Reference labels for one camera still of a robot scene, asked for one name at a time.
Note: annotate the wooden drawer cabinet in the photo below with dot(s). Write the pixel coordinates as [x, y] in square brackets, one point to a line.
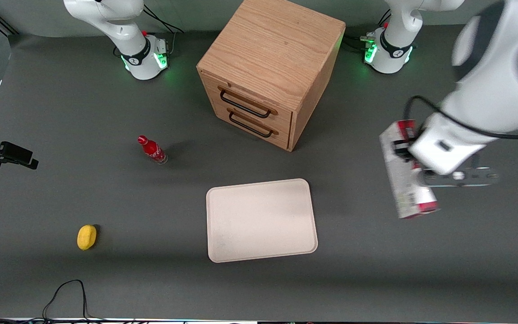
[272, 49]

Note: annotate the black frame rail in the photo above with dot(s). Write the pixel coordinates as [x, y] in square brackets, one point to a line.
[0, 22]

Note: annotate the beige plastic tray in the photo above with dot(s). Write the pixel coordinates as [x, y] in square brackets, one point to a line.
[259, 220]

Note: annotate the grey table mat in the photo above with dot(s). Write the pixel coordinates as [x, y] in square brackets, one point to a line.
[376, 279]

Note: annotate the red cookie box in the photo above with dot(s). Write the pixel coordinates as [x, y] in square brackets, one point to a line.
[403, 189]

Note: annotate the wooden drawer front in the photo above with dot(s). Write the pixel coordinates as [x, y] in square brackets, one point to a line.
[281, 119]
[282, 139]

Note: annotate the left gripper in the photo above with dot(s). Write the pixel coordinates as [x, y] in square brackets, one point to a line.
[401, 150]

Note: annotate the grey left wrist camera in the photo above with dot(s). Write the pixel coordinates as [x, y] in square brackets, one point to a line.
[457, 177]

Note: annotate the red cola bottle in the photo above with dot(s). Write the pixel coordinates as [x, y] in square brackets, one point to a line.
[152, 150]

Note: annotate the yellow lemon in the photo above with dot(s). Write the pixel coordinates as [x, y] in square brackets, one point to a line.
[87, 237]

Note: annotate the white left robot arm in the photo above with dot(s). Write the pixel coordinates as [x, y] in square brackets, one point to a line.
[497, 76]

